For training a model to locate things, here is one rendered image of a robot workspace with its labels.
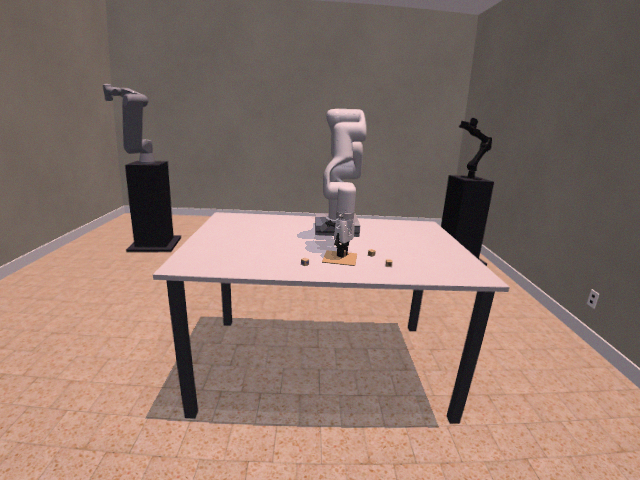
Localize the orange flat mat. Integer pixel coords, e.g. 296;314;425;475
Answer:
322;250;357;266

